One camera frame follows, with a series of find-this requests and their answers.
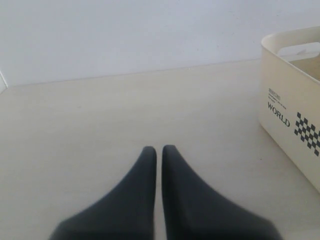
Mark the white plastic bin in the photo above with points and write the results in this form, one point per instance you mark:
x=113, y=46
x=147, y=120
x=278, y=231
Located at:
x=289, y=99

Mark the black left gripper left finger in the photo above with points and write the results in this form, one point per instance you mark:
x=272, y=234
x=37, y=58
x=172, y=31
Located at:
x=125, y=213

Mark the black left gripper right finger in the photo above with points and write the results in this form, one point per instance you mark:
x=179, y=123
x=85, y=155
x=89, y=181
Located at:
x=195, y=211

